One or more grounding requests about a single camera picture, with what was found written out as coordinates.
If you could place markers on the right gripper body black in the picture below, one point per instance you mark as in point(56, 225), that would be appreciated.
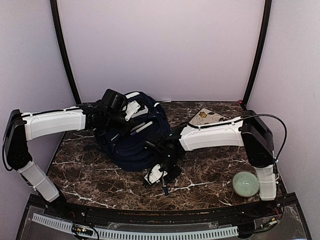
point(169, 161)

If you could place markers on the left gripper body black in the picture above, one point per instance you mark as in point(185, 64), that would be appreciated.
point(112, 121)

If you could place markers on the grey slim pen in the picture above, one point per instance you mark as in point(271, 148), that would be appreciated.
point(141, 127)

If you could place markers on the navy blue student backpack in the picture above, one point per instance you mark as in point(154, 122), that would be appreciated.
point(129, 151)

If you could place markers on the blue capped white pen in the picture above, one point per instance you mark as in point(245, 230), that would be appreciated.
point(165, 188)

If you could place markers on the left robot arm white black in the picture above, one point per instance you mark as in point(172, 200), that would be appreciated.
point(25, 129)

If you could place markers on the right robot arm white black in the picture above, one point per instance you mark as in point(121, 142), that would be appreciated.
point(248, 131)

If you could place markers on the square floral ceramic plate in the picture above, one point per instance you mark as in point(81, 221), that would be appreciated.
point(206, 117)

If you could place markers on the pale green ceramic bowl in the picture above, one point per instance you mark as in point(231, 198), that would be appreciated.
point(245, 184)

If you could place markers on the small green circuit board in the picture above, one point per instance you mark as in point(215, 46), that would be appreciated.
point(81, 230)

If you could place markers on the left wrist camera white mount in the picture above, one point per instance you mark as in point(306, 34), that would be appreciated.
point(130, 109)

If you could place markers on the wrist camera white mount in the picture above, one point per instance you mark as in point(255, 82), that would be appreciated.
point(130, 109)
point(154, 175)

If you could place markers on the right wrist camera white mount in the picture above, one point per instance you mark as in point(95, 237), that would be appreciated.
point(154, 175)

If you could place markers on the black curved front rail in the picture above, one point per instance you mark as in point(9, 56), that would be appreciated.
point(238, 214)

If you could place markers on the white slotted cable duct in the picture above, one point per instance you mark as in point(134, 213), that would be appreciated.
point(163, 233)

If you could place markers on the left black frame post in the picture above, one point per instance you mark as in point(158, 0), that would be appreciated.
point(63, 50)

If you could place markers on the black frame post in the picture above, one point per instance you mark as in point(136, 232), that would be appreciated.
point(258, 53)
point(63, 50)

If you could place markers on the right black frame post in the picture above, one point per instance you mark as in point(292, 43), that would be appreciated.
point(258, 53)

